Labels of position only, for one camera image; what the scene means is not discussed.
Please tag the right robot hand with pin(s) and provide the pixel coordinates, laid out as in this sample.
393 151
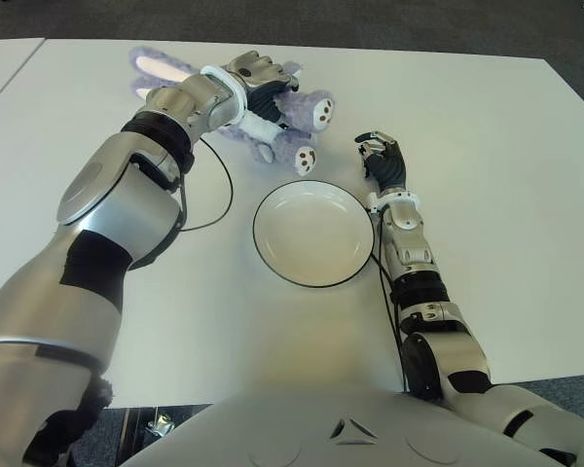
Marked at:
389 168

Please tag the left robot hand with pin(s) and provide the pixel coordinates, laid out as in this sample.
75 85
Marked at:
258 70

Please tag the purple plush bunny doll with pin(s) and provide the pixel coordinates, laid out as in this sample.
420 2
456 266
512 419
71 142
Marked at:
297 104

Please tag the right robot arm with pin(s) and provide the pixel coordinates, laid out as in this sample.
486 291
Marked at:
409 243

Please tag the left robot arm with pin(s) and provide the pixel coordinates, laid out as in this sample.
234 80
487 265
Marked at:
102 194

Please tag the white plate with black rim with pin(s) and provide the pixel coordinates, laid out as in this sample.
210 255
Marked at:
311 233

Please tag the white neighbour table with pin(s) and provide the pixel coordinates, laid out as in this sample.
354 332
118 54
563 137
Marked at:
0 68

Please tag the grey robot torso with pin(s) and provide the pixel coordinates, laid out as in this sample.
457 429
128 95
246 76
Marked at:
345 438

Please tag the shiny metal base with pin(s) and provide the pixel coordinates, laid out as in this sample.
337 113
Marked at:
160 423

